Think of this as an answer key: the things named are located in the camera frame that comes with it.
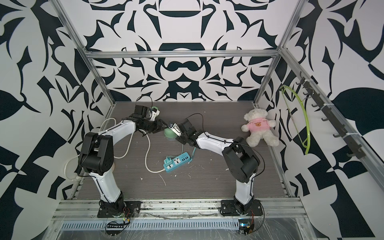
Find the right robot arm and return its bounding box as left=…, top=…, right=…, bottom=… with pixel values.
left=170, top=119, right=261, bottom=214

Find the green toy bow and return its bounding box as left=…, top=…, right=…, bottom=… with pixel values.
left=279, top=85, right=312, bottom=155

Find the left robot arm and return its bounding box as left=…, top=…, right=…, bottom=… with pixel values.
left=78, top=106, right=166, bottom=216

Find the green cordless meat grinder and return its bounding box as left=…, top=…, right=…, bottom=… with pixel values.
left=164, top=128, right=178, bottom=142

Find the black wall hook rack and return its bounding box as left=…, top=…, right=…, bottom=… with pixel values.
left=297, top=73, right=366, bottom=160

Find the teal usb power adapter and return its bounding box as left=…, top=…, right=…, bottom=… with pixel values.
left=164, top=156, right=173, bottom=168

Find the white power strip cord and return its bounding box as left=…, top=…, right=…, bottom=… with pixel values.
left=63, top=117, right=166, bottom=181

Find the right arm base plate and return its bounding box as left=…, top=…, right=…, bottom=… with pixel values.
left=220, top=199, right=264, bottom=216

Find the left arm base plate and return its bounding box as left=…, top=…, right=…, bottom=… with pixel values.
left=97, top=200, right=142, bottom=218

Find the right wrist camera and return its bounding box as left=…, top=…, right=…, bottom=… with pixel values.
left=169, top=123, right=182, bottom=137

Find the white teddy bear pink shirt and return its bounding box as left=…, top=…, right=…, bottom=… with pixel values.
left=241, top=108, right=280, bottom=148

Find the teal power strip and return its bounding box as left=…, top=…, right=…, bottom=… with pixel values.
left=163, top=152, right=191, bottom=173

